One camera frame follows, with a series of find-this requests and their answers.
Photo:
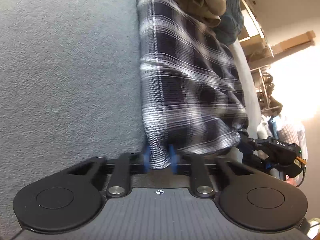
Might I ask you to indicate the dark plaid shirt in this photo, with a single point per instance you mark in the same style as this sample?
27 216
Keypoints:
192 97

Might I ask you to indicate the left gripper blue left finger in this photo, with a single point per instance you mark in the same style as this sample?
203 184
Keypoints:
126 165

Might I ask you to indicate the blue denim jeans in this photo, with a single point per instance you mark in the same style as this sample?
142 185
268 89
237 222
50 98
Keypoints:
232 22

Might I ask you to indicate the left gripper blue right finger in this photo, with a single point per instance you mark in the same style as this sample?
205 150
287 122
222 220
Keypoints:
194 167

